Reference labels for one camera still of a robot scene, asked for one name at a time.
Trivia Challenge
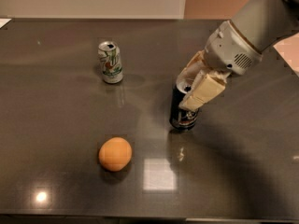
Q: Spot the dark blue pepsi can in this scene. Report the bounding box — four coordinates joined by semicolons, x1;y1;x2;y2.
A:
169;83;199;131

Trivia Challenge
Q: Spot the white green 7up can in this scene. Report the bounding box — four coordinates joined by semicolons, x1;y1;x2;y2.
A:
98;41;123;84

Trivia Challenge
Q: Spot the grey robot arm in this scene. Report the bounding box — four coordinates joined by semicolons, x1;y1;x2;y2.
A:
178;0;298;111

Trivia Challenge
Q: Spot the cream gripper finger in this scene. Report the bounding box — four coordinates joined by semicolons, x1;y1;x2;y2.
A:
176;50;206;94
178;70;227;112

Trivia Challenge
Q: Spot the orange fruit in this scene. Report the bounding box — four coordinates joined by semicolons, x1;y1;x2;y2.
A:
98;137;133;172

